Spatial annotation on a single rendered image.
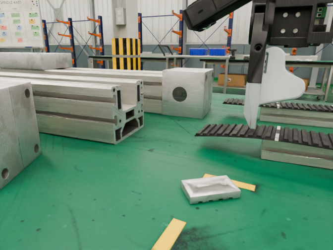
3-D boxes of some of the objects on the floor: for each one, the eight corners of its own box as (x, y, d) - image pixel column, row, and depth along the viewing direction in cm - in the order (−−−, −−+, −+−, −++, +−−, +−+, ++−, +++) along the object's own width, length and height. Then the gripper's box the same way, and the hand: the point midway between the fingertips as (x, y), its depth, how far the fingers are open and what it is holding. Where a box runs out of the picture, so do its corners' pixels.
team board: (-17, 91, 540) (-37, -4, 482) (0, 88, 587) (-17, 1, 529) (45, 93, 523) (31, -5, 466) (57, 90, 571) (46, 0, 513)
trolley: (226, 109, 392) (232, 45, 362) (225, 118, 341) (232, 44, 311) (166, 105, 416) (167, 45, 387) (157, 113, 366) (157, 44, 336)
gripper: (380, -124, 17) (319, 145, 23) (329, -50, 30) (299, 112, 36) (254, -100, 20) (231, 134, 26) (256, -42, 33) (240, 107, 39)
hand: (248, 111), depth 32 cm, fingers open, 8 cm apart
